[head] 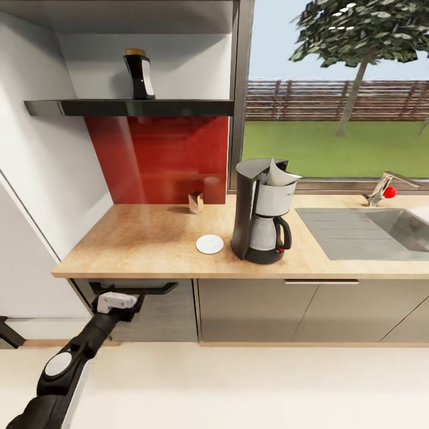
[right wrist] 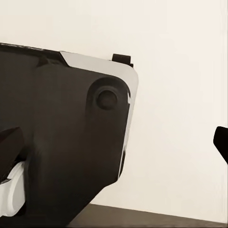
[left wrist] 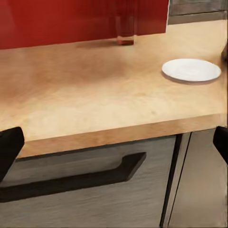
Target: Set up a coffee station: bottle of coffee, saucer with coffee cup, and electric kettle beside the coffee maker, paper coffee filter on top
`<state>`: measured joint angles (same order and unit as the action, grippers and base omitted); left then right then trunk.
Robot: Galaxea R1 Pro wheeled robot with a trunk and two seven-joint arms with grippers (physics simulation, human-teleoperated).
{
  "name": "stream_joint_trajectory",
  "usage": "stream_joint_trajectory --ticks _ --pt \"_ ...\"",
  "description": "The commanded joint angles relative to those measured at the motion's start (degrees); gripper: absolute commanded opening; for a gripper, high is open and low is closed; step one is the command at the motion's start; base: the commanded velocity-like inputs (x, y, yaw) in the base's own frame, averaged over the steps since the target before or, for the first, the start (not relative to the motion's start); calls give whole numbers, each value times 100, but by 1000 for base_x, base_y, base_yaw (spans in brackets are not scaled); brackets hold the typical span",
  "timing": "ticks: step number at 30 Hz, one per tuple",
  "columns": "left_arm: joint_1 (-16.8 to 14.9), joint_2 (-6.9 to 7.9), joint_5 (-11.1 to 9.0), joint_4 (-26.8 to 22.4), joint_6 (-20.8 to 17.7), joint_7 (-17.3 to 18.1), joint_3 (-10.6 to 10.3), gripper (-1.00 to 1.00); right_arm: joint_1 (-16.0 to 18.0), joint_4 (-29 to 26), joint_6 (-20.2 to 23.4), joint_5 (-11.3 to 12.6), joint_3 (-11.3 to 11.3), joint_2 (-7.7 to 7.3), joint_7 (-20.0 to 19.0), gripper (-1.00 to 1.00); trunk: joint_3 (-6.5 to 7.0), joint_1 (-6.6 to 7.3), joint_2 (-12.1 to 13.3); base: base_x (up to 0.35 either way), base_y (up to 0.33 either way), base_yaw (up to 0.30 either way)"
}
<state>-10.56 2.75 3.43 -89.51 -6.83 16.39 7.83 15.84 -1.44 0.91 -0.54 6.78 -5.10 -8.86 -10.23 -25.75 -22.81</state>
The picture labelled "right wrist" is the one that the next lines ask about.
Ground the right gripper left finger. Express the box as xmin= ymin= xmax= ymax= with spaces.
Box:
xmin=0 ymin=126 xmax=25 ymax=182

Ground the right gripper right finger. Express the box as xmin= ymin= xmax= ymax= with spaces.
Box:
xmin=213 ymin=126 xmax=228 ymax=164

